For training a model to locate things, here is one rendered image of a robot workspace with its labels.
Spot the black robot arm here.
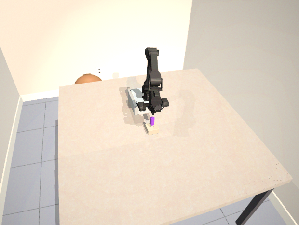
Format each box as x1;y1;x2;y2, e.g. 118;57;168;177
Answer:
142;47;164;113

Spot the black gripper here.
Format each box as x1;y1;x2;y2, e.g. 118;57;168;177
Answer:
137;96;169;115

